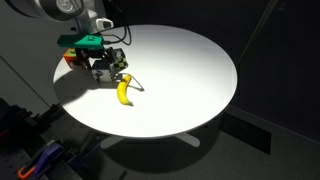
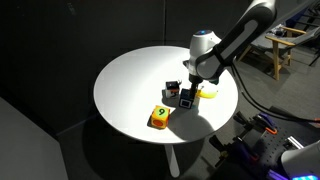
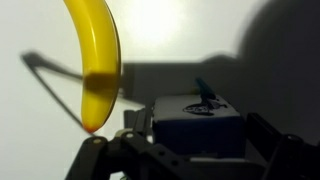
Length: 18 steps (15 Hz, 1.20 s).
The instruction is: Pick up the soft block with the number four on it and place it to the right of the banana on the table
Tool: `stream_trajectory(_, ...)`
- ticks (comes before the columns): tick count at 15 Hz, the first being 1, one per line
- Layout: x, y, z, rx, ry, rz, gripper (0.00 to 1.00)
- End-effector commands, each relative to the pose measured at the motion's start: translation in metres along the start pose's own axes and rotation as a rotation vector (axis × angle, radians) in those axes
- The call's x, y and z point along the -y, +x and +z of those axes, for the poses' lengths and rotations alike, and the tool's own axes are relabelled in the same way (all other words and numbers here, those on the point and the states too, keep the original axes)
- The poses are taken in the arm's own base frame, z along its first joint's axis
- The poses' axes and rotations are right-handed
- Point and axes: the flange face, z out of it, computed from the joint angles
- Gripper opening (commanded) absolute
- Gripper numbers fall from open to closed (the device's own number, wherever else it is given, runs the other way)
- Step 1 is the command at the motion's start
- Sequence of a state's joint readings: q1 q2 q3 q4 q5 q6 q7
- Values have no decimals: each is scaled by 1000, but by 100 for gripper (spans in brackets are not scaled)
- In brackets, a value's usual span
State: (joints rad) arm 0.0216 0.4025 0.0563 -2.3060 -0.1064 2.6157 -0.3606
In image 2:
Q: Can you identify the white table base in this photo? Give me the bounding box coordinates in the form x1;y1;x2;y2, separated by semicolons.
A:
163;143;181;179

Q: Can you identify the purple clamp orange tip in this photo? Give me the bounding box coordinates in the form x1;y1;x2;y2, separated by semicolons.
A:
233;111;279;136

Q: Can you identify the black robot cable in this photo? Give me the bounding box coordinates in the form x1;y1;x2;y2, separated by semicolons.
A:
229;62;320;123

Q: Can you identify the orange soft block number nine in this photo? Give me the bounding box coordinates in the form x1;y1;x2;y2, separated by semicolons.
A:
147;105;171;130

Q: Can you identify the black green checkered soft block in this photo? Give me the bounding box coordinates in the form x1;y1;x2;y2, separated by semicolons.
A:
164;80;182;100

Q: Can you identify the yellow banana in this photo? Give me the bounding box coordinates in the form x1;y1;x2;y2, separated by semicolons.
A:
195;85;219;100

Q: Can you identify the black perforated breadboard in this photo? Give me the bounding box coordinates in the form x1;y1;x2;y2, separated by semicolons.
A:
246;121;320;169

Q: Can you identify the wooden chair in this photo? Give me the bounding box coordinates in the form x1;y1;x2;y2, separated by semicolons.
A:
237;23;320;81

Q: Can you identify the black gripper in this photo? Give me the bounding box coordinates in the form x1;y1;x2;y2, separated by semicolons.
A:
188;73;204;100

